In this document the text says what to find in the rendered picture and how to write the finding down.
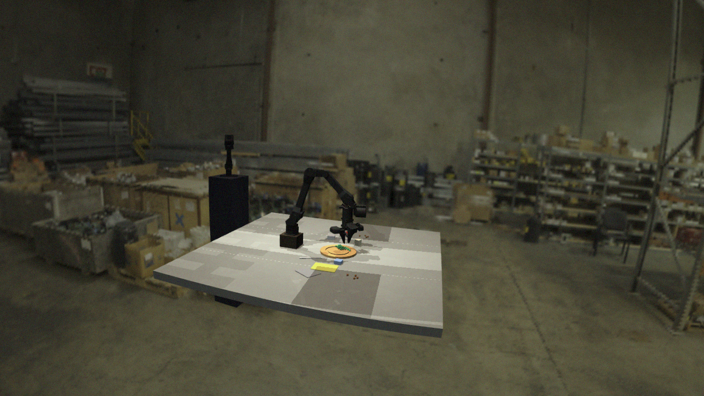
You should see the tan round board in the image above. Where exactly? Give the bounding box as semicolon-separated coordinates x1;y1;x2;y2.
320;244;356;259

